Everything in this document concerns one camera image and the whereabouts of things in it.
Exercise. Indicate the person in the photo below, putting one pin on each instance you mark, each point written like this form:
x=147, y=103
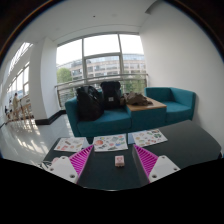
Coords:
x=16, y=103

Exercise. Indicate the metal window railing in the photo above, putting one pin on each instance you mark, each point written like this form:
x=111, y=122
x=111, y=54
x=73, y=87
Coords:
x=66, y=85

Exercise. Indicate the sticker sheet with brown stickers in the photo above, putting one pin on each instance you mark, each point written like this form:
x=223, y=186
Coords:
x=70, y=145

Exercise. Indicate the teal sofa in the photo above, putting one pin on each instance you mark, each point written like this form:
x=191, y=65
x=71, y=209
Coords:
x=110, y=123

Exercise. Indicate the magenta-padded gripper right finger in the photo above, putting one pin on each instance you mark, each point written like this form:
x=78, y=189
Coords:
x=160, y=168

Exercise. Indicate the large black backpack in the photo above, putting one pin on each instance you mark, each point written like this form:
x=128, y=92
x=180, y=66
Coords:
x=89, y=105

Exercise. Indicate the wooden sofa table top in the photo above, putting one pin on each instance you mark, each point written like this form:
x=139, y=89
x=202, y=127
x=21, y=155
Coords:
x=146, y=107

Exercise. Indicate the brown jacket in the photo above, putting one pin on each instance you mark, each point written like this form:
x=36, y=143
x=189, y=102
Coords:
x=136, y=99

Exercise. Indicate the sticker sheet with pink circle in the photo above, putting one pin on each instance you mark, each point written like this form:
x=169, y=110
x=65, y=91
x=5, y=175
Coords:
x=110, y=143

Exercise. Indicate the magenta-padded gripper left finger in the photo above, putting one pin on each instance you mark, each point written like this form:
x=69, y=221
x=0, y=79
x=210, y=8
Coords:
x=65, y=168

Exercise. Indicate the pink charger block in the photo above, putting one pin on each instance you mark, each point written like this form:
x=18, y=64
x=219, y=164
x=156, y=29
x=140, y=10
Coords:
x=119, y=161

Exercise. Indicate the black backpack with label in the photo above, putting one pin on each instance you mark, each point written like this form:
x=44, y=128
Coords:
x=110, y=95

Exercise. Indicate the sticker sheet with small stickers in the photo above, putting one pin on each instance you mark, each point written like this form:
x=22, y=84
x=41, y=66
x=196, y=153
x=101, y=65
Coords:
x=149, y=137

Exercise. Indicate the group of wooden stools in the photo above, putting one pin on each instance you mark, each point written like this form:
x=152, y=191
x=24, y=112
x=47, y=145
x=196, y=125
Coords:
x=25, y=111

